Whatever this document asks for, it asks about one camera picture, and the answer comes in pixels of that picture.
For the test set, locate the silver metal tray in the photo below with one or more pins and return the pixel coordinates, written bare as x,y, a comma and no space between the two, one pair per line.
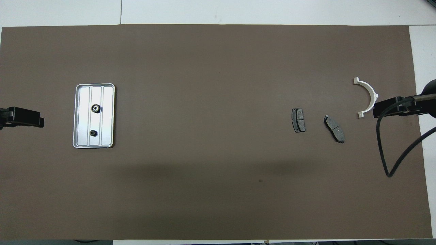
85,102

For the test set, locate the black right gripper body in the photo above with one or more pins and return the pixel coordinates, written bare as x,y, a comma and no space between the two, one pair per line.
414,106

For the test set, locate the dark grey brake pad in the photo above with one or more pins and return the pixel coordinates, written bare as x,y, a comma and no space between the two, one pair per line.
298,120
334,129

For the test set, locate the dark teal corner object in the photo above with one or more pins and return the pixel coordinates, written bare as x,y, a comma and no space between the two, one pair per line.
432,1

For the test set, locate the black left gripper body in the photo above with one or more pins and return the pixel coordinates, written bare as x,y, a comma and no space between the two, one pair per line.
3,117

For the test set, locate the brown table mat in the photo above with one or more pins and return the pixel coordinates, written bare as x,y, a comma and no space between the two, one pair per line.
204,85

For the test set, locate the black gear with silver bearing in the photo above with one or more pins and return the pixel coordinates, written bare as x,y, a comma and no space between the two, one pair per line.
96,108

